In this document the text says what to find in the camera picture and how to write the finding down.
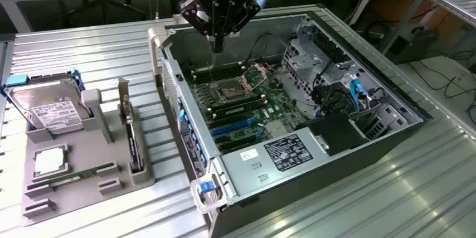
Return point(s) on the black graphics card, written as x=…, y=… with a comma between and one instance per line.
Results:
x=133, y=137

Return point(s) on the metal socket cover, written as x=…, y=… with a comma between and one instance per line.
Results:
x=260, y=68

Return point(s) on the black RAM slot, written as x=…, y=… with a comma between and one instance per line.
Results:
x=217, y=70
x=218, y=75

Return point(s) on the metal drive cage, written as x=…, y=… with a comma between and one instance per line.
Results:
x=304, y=59

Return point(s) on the CPU socket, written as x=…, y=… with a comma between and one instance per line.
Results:
x=229, y=91

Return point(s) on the green motherboard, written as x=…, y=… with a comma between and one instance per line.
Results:
x=276, y=104

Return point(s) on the black installed RAM stick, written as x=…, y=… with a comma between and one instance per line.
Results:
x=237, y=109

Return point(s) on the blue expansion slot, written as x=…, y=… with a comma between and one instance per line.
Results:
x=229, y=127

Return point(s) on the silver chipset heat sink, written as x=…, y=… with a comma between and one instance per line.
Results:
x=276, y=129

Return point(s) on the black box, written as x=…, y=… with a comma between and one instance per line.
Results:
x=412, y=45

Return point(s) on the black expansion slot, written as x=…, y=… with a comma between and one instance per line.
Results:
x=236, y=142

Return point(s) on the black fan shroud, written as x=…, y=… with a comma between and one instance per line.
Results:
x=334, y=135

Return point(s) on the hard disk with blue rails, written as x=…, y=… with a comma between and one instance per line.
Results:
x=48, y=107

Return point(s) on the grey power supply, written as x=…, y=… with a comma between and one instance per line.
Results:
x=260, y=171

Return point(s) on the blue case latch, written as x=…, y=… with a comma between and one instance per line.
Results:
x=205, y=188

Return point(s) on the open PC case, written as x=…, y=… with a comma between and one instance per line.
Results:
x=372, y=165

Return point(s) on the green RAM stick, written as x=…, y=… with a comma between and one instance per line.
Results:
x=82, y=175

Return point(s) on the silver CPU chip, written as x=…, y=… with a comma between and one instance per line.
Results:
x=49, y=162

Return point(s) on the grey parts rack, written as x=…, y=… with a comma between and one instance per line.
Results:
x=85, y=193

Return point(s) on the aluminium frame table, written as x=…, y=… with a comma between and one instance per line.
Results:
x=453, y=1

